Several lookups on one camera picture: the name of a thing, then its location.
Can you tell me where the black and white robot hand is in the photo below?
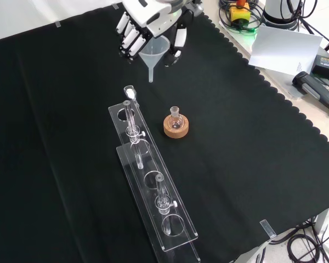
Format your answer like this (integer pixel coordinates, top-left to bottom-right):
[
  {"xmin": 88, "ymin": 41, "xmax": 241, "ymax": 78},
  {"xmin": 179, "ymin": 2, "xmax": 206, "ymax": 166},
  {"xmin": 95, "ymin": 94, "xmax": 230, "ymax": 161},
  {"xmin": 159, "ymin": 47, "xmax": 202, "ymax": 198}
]
[{"xmin": 115, "ymin": 0, "xmax": 204, "ymax": 68}]

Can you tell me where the clear plastic funnel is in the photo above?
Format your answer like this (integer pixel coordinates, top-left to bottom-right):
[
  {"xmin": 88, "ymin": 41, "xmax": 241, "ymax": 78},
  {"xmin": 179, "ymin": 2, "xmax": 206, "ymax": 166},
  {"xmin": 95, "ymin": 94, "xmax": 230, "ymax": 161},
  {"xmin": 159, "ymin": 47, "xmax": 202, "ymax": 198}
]
[{"xmin": 138, "ymin": 35, "xmax": 171, "ymax": 83}]

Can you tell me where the glass weighing funnel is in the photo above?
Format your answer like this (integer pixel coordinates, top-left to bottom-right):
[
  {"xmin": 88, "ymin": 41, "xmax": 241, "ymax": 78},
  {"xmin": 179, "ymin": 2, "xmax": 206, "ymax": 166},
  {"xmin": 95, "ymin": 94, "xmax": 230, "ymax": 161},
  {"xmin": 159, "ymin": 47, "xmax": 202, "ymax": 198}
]
[{"xmin": 123, "ymin": 85, "xmax": 140, "ymax": 107}]

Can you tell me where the glass round-bottom flask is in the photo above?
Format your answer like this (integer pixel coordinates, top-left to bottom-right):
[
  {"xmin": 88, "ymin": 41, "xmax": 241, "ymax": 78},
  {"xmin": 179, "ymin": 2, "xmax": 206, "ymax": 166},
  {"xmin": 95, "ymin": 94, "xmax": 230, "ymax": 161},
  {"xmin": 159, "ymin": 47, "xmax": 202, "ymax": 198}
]
[{"xmin": 169, "ymin": 106, "xmax": 184, "ymax": 129}]

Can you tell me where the clear acrylic funnel stand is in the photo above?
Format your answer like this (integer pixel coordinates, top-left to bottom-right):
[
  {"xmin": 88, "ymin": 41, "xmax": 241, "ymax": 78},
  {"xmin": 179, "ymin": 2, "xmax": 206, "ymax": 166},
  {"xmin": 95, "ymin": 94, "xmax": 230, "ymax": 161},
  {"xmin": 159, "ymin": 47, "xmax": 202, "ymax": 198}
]
[{"xmin": 108, "ymin": 100, "xmax": 201, "ymax": 263}]

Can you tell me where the yellow stop button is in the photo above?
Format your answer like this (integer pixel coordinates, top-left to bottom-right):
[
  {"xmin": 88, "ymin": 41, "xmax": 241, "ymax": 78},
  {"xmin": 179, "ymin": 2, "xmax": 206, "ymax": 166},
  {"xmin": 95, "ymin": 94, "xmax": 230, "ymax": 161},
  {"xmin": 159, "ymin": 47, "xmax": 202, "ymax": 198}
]
[{"xmin": 229, "ymin": 0, "xmax": 252, "ymax": 24}]

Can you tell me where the pale board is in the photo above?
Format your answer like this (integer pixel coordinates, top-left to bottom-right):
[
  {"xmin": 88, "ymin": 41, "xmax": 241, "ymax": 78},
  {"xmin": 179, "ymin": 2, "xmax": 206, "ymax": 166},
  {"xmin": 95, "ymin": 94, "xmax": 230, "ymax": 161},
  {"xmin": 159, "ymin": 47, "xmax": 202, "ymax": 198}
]
[{"xmin": 248, "ymin": 25, "xmax": 324, "ymax": 75}]

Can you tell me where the black cloth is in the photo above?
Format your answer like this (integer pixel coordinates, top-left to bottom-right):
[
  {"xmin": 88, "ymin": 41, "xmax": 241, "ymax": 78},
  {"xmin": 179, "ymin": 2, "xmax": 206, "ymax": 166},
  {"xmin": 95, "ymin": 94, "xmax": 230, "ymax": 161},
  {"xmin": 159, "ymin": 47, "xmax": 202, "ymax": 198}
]
[{"xmin": 0, "ymin": 0, "xmax": 329, "ymax": 263}]

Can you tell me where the black handheld scanner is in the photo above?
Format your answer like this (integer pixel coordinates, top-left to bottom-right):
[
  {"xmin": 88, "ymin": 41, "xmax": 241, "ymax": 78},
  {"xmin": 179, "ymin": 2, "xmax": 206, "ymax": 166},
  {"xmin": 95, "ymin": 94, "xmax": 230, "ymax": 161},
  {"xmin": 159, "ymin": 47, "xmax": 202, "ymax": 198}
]
[{"xmin": 292, "ymin": 71, "xmax": 329, "ymax": 117}]

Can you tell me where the black power adapter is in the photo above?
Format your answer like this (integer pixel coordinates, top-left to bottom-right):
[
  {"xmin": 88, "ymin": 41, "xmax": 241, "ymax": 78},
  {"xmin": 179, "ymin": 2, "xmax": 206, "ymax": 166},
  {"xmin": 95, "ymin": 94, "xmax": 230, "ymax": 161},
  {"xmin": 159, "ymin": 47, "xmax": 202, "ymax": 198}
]
[{"xmin": 311, "ymin": 54, "xmax": 329, "ymax": 82}]

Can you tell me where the long clear tape strip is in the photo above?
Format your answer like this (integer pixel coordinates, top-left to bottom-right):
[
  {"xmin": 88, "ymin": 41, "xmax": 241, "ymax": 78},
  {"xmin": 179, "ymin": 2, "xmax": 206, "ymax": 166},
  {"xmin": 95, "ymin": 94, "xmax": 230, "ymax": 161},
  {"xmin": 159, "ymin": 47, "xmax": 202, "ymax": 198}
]
[{"xmin": 259, "ymin": 219, "xmax": 277, "ymax": 238}]

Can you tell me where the grey table leg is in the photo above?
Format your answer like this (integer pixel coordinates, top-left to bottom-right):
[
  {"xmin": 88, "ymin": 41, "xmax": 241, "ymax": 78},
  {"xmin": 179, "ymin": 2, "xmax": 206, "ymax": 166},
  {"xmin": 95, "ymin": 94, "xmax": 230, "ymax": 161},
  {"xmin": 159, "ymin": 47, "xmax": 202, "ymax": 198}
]
[{"xmin": 314, "ymin": 202, "xmax": 329, "ymax": 233}]

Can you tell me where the cork ring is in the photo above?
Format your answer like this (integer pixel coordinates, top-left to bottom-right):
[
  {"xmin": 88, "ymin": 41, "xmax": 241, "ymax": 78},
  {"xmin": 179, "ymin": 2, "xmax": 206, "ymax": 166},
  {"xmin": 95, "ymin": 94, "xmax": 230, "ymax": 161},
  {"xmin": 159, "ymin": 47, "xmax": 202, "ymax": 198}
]
[{"xmin": 163, "ymin": 115, "xmax": 189, "ymax": 139}]

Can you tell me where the black floor cable bundle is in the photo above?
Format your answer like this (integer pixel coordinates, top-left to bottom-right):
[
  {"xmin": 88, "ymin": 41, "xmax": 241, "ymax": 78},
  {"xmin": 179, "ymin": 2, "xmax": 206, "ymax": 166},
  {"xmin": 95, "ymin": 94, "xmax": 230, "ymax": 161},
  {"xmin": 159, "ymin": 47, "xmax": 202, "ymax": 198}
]
[{"xmin": 271, "ymin": 216, "xmax": 329, "ymax": 263}]

